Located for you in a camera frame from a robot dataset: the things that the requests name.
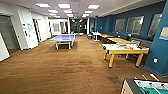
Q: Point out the dark open doorway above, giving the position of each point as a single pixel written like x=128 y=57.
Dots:
x=7 y=33

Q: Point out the blue ping pong table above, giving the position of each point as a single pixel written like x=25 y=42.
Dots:
x=63 y=38

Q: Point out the interior glass window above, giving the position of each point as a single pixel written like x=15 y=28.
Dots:
x=135 y=25
x=120 y=25
x=155 y=24

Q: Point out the white wall outlet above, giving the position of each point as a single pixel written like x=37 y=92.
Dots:
x=155 y=60

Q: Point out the tan framed wall poster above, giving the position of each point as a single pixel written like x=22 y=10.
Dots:
x=164 y=33

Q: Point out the foosball table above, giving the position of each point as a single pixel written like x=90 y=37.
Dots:
x=146 y=87

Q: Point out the rectangular ceiling light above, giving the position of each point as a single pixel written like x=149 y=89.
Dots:
x=64 y=5
x=93 y=6
x=43 y=5
x=67 y=11
x=90 y=11
x=52 y=11

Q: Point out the dark trash can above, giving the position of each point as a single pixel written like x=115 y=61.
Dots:
x=90 y=36

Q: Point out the green exit sign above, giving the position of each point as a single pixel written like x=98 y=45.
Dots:
x=76 y=16

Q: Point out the orange bowl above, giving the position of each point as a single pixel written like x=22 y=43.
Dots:
x=129 y=48

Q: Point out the white table with toys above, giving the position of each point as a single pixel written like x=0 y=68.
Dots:
x=125 y=50

